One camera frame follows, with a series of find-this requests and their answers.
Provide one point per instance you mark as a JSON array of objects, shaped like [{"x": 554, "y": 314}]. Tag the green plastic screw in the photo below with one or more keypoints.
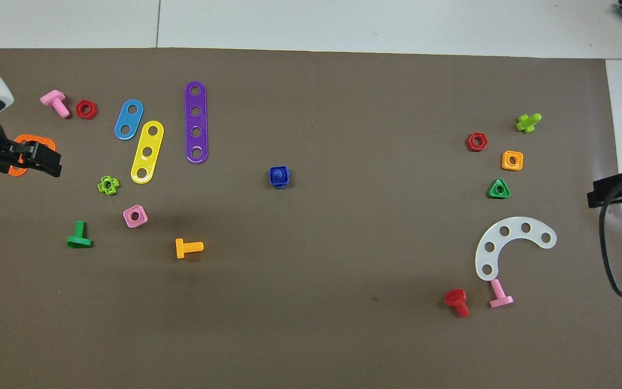
[{"x": 79, "y": 240}]

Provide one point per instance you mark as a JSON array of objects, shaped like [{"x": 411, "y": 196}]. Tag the white curved five-hole plate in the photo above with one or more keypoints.
[{"x": 515, "y": 227}]

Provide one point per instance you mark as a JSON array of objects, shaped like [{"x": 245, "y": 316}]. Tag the blue triangle-head screw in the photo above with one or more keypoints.
[{"x": 278, "y": 174}]

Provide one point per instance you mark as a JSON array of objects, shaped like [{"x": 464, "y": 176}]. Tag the blue square nut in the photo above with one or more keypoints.
[{"x": 272, "y": 182}]

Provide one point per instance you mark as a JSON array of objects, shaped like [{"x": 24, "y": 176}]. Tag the pink plastic screw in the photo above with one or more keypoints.
[
  {"x": 52, "y": 99},
  {"x": 500, "y": 300}
]

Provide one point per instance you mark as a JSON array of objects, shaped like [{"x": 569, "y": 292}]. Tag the red hexagon nut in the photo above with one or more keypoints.
[
  {"x": 78, "y": 109},
  {"x": 469, "y": 142}
]

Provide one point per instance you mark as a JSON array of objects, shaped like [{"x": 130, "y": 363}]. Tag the orange heart three-hole plate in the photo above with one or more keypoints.
[{"x": 44, "y": 143}]

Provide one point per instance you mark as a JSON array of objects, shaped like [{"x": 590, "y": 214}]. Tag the brown table mat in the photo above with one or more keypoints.
[{"x": 343, "y": 108}]

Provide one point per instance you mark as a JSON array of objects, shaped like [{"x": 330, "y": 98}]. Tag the lime cross nut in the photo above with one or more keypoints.
[{"x": 102, "y": 187}]

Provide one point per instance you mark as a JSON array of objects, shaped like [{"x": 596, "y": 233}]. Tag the blue two-hole plate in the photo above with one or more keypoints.
[{"x": 128, "y": 120}]

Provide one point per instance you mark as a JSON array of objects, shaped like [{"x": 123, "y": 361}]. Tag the green triangle nut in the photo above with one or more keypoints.
[{"x": 492, "y": 193}]

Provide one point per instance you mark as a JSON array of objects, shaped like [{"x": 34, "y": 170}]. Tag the purple four-hole plate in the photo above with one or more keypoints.
[{"x": 196, "y": 101}]

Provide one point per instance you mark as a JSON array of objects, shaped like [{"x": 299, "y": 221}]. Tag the yellow three-hole plate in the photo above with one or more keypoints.
[{"x": 150, "y": 141}]

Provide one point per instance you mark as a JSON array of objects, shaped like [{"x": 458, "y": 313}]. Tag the orange square nut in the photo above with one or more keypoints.
[{"x": 505, "y": 161}]

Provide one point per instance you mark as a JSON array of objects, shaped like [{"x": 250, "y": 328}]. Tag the lime cross-head screw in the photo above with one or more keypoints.
[{"x": 527, "y": 124}]

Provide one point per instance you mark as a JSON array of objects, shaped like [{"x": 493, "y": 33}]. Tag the red plastic screw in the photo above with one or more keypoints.
[{"x": 455, "y": 297}]

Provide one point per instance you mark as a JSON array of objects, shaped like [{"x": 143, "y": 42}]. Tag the pink square nut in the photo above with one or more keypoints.
[{"x": 127, "y": 220}]

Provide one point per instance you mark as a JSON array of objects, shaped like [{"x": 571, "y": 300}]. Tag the orange plastic screw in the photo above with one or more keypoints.
[{"x": 181, "y": 248}]

